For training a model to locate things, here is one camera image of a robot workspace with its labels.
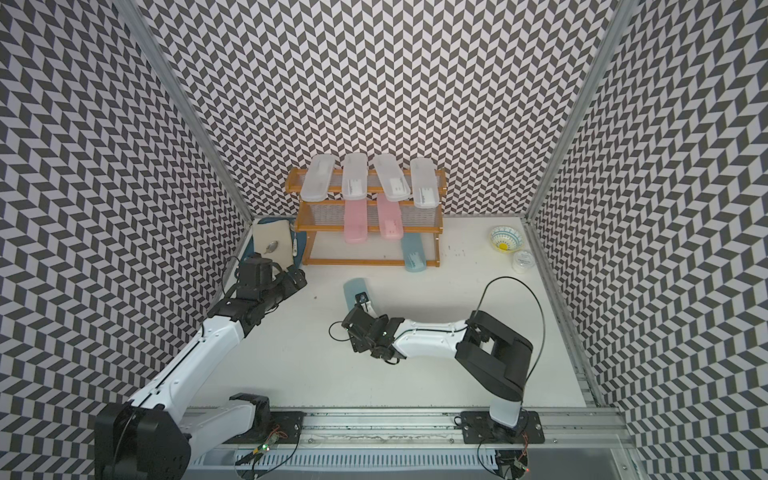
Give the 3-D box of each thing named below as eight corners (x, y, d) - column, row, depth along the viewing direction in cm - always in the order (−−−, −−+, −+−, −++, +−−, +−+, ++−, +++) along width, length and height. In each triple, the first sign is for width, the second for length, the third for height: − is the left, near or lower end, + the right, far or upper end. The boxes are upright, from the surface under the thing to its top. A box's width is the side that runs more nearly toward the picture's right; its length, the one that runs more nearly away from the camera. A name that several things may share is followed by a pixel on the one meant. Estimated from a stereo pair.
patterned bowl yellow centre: (491, 252, 111) (495, 242, 106) (487, 236, 116) (491, 226, 111) (518, 252, 111) (523, 242, 106) (513, 236, 116) (518, 226, 111)
